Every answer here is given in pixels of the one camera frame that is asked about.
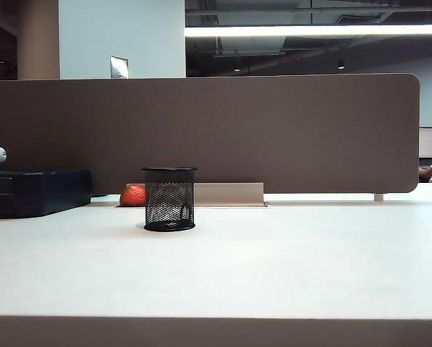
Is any bunch of keys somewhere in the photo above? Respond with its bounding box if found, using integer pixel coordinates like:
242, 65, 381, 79
163, 203, 194, 229

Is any black mesh basket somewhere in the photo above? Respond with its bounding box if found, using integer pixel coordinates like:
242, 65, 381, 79
141, 166, 198, 233

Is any brown desk divider panel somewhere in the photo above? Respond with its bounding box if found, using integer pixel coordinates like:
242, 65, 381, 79
0, 73, 421, 198

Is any orange fruit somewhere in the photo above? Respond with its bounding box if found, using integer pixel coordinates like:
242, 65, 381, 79
119, 184, 148, 207

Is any long ceiling light strip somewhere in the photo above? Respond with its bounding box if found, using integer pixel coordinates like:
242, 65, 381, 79
185, 24, 432, 38

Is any dark blue plastic case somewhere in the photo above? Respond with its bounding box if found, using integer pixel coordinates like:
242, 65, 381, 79
0, 169, 93, 220

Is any aluminium cable tray lid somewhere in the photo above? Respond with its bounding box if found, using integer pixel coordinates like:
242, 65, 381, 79
192, 181, 266, 207

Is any recessed cable tray box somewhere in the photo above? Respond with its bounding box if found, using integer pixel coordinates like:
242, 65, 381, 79
113, 202, 274, 209

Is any metallic wall plate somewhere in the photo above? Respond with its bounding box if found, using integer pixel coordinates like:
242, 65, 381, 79
109, 55, 130, 79

